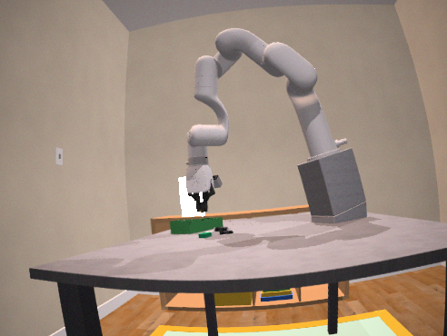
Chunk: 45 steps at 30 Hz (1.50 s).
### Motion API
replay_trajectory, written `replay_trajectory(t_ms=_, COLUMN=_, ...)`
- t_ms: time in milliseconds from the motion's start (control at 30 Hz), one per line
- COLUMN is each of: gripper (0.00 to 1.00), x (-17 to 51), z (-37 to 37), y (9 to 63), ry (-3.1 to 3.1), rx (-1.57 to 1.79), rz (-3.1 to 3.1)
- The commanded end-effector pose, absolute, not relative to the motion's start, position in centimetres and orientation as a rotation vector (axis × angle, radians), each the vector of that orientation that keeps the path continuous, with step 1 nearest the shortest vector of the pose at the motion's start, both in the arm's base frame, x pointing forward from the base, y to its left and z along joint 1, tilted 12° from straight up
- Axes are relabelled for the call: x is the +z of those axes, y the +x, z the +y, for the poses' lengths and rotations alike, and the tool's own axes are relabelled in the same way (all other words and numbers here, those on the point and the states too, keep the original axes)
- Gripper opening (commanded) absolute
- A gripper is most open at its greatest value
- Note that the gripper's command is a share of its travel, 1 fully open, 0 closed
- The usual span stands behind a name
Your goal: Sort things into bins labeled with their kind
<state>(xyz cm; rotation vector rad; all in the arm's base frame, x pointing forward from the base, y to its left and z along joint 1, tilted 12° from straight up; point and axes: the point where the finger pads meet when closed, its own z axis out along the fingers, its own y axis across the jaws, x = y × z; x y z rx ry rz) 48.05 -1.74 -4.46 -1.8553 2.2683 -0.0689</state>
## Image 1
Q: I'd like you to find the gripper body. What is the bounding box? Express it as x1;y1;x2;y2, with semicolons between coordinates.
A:
185;164;214;193

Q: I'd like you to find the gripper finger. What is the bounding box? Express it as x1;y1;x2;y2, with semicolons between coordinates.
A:
201;183;215;212
187;193;201;212

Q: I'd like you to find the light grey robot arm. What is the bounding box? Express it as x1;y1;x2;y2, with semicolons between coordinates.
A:
186;28;347;165

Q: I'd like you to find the green open-top bin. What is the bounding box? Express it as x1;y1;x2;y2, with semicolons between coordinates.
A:
170;217;224;234

